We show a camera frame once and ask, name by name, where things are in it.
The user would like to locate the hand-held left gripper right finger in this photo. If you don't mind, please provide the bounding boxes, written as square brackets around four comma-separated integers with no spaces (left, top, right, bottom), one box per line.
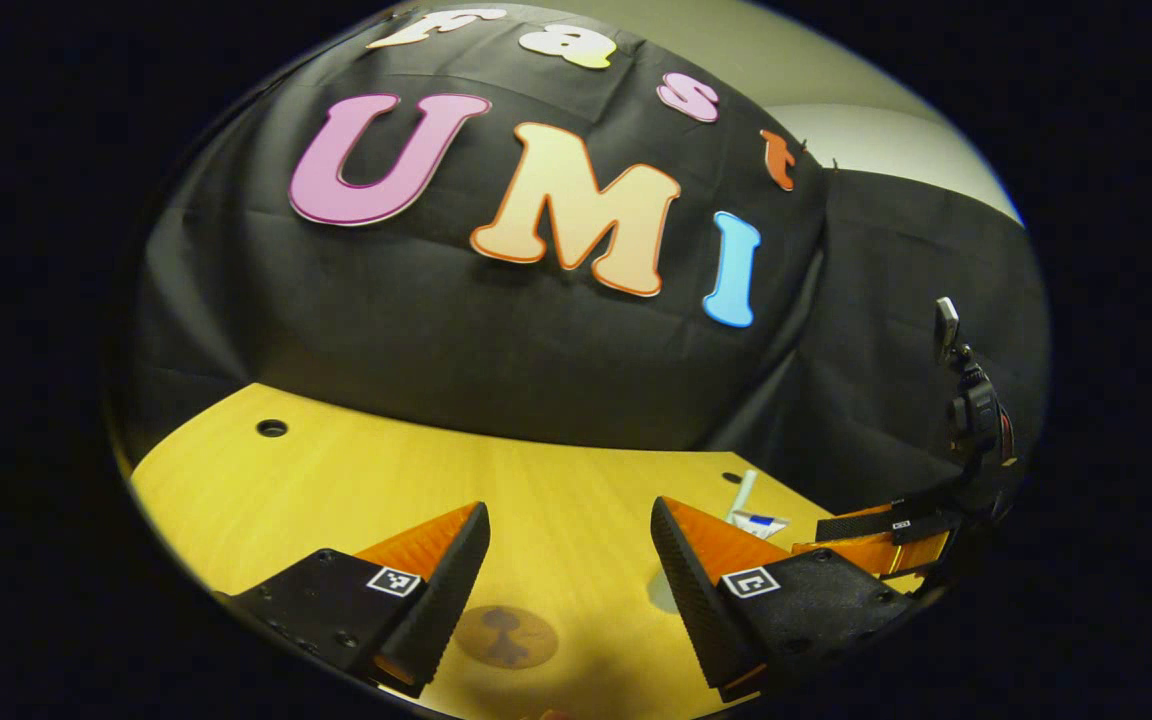
[650,496,915,702]

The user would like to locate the white toothbrush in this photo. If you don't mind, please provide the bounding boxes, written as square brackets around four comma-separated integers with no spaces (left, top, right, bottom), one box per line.
[726,469,759,526]

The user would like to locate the white toothpaste tube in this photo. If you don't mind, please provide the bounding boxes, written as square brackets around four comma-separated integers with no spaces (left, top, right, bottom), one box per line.
[731,510,791,542]

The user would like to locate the pale green cup wooden handle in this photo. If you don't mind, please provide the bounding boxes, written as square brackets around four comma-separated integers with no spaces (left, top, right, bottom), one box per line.
[648,566,683,615]

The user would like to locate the round brown coaster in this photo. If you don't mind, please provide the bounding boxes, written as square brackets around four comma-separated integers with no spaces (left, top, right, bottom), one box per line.
[453,605,559,670]

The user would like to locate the wooden desktop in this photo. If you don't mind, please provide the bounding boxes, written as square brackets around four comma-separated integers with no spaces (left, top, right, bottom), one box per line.
[129,383,927,720]

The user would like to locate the black backdrop cloth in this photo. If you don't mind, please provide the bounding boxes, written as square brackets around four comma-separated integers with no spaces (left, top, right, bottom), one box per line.
[111,5,1052,521]

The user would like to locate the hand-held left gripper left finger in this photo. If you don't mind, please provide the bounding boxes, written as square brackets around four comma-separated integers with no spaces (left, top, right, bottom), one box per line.
[216,501,491,699]

